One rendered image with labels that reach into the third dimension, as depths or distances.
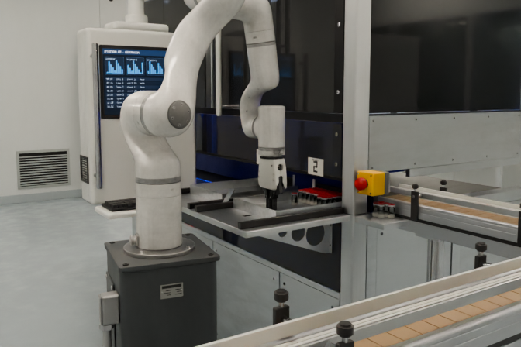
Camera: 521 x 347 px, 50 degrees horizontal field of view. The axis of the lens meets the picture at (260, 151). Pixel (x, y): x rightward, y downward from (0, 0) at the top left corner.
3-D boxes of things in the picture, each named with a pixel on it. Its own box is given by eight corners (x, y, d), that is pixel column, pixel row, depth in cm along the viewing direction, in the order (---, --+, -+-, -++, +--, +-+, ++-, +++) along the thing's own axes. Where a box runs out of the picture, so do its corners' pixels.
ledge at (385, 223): (384, 216, 187) (384, 211, 187) (414, 224, 176) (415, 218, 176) (354, 221, 179) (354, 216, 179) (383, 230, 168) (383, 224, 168)
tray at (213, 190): (261, 185, 239) (261, 177, 239) (297, 194, 217) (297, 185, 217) (190, 193, 221) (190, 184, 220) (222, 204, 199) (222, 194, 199)
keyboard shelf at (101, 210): (184, 198, 263) (184, 193, 263) (211, 208, 240) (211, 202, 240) (88, 208, 239) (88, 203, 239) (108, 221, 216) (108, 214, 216)
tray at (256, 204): (310, 197, 211) (310, 188, 210) (357, 209, 189) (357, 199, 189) (232, 207, 192) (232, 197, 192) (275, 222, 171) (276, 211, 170)
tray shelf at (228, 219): (255, 187, 243) (254, 183, 243) (367, 218, 185) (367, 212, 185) (152, 199, 217) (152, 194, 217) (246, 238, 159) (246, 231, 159)
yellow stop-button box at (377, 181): (372, 190, 181) (373, 169, 180) (388, 194, 175) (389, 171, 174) (355, 193, 177) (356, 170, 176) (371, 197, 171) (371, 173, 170)
